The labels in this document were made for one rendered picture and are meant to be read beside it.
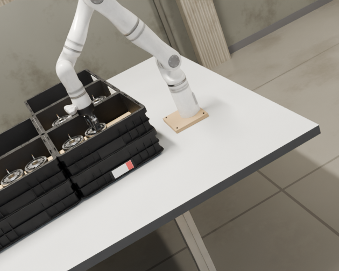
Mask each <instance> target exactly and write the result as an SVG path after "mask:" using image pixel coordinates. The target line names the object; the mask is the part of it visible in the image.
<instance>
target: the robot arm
mask: <svg viewBox="0 0 339 271"><path fill-rule="evenodd" d="M94 10H96V11H98V12H99V13H101V14H102V15H104V16H105V17H106V18H108V19H109V20H110V21H111V22H112V24H113V25H114V26H115V27H116V29H118V30H119V31H120V33H121V34H122V35H124V36H125V37H126V38H127V39H129V40H130V41H131V42H132V43H134V44H135V45H137V46H138V47H140V48H142V49H143V50H145V51H147V52H149V53H150V54H152V55H153V56H154V57H155V60H156V64H157V67H158V69H159V71H160V73H161V75H162V78H163V79H164V81H165V82H166V83H167V86H168V88H169V90H170V93H171V95H172V97H173V100H174V102H175V105H176V107H177V110H178V112H179V114H180V117H181V118H190V117H192V116H194V115H196V114H197V113H198V111H200V107H199V104H198V102H197V99H196V97H195V94H194V93H193V92H192V91H191V88H190V86H189V83H188V81H187V78H186V76H185V73H184V72H183V71H182V70H181V69H180V66H181V62H182V61H181V56H180V54H179V53H178V52H177V51H176V50H174V49H173V48H171V47H170V46H169V45H167V44H166V43H164V42H163V41H162V40H161V39H160V38H159V37H158V36H157V35H156V34H155V33H154V32H153V31H152V30H151V29H150V28H149V27H148V26H147V25H146V24H145V23H144V22H142V21H141V20H140V19H139V18H138V17H137V16H135V15H134V14H133V13H132V12H130V11H129V10H127V9H126V8H124V7H123V6H121V5H120V4H119V3H118V2H117V1H116V0H79V2H78V6H77V10H76V14H75V17H74V20H73V23H72V26H71V28H70V31H69V34H68V37H67V39H66V42H65V45H64V47H63V51H62V52H61V54H60V56H59V59H58V61H57V63H56V73H57V76H58V77H59V79H60V81H61V82H62V84H63V85H64V87H65V88H66V90H67V93H68V94H69V96H70V98H71V100H72V103H73V104H72V105H66V106H65V107H64V110H65V111H66V112H67V113H68V114H69V115H71V116H72V115H74V114H76V112H77V113H78V115H79V116H83V117H84V119H85V120H86V122H87V124H88V125H89V127H91V129H92V130H95V131H96V133H99V131H101V129H102V127H101V126H100V123H99V121H98V119H97V118H96V116H95V115H94V114H93V113H92V112H93V111H94V109H95V107H94V105H93V103H92V101H91V99H90V97H89V95H88V94H87V92H86V90H85V88H84V86H83V84H82V83H81V81H80V80H79V78H78V76H77V74H76V72H75V70H74V65H75V63H76V60H77V58H78V57H79V56H80V54H81V51H82V49H83V46H84V43H85V41H86V37H87V33H88V27H89V22H90V19H91V16H92V14H93V12H94ZM97 126H98V128H97Z"/></svg>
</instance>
